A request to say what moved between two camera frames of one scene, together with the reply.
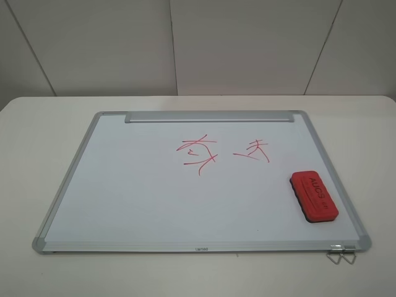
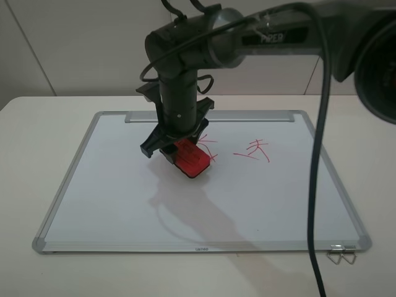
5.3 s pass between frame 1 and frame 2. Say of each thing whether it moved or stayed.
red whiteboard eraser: moved
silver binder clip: stayed
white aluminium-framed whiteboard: stayed
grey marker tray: stayed
